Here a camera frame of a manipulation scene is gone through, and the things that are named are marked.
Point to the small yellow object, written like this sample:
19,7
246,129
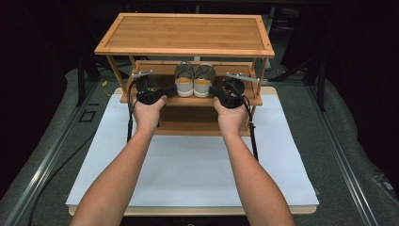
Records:
104,84

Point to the person's left hand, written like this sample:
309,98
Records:
147,116

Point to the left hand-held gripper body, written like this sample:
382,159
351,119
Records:
149,95

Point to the wooden three-tier shoe rack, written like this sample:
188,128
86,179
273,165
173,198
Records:
188,33

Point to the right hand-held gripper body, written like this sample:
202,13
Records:
232,99

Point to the black metal stand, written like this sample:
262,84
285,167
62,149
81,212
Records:
81,81
320,88

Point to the person's right hand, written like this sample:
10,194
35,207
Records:
232,121

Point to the metal floor rail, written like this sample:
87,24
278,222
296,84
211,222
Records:
47,163
342,157

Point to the white grey sneaker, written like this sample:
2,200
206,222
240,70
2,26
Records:
184,84
203,84

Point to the white table cover sheet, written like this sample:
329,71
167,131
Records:
191,175

